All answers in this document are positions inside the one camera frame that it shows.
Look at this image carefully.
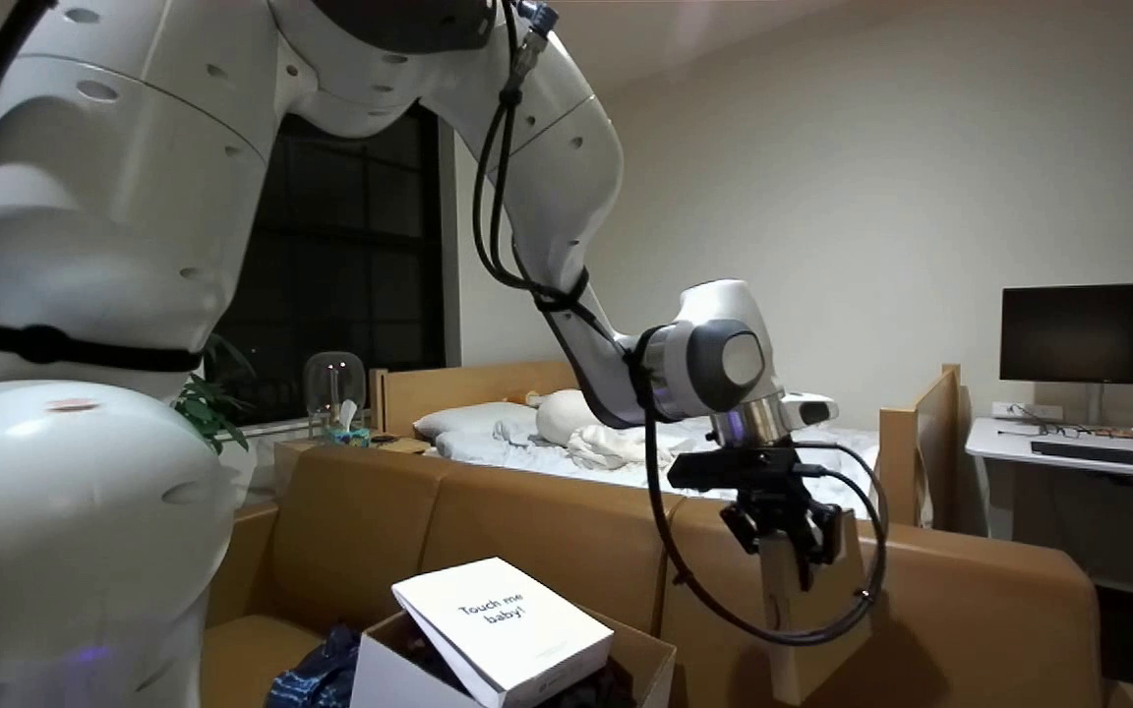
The round white pillow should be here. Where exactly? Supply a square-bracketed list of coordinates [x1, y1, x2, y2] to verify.
[536, 387, 609, 452]

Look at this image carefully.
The tan leather sofa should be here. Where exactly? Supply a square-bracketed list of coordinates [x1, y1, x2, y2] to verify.
[196, 444, 1133, 708]

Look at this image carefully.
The green plant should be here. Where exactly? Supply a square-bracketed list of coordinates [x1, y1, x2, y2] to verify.
[172, 334, 255, 457]

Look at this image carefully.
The blue patterned cloth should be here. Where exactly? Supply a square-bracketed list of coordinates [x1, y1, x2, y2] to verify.
[263, 625, 370, 708]

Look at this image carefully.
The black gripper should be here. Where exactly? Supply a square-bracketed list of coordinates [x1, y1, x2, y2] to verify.
[714, 449, 850, 593]

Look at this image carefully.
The dark glass window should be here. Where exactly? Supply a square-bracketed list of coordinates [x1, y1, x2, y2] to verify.
[203, 104, 450, 427]

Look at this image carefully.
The white desk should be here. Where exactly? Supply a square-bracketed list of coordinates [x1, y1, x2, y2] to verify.
[964, 412, 1133, 609]

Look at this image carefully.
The flat white pillow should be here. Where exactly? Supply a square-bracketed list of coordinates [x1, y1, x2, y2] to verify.
[408, 399, 541, 449]

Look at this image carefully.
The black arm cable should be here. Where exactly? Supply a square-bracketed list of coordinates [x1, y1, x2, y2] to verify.
[469, 0, 894, 651]

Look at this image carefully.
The white paper sheet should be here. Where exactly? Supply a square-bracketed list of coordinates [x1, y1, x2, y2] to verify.
[388, 555, 616, 708]

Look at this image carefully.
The black keyboard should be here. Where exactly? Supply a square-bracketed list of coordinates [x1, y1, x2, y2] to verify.
[1025, 438, 1133, 470]

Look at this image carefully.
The black computer monitor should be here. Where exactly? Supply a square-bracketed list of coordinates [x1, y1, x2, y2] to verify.
[993, 281, 1133, 427]

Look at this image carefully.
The wooden bed with white bedding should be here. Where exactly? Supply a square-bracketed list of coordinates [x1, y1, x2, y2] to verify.
[370, 357, 975, 533]

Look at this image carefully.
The white cardboard box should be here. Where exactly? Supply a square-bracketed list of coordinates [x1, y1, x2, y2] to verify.
[349, 608, 680, 708]

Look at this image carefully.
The glass dome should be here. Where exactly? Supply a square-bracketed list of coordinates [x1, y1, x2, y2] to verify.
[301, 345, 373, 449]

